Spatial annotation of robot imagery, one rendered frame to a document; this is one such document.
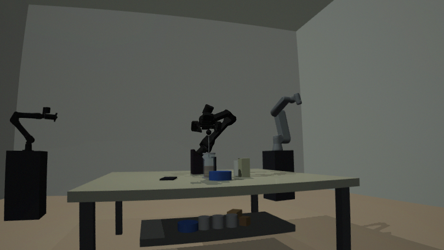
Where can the pale yellow rectangular block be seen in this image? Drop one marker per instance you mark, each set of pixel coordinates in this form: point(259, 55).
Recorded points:
point(244, 167)

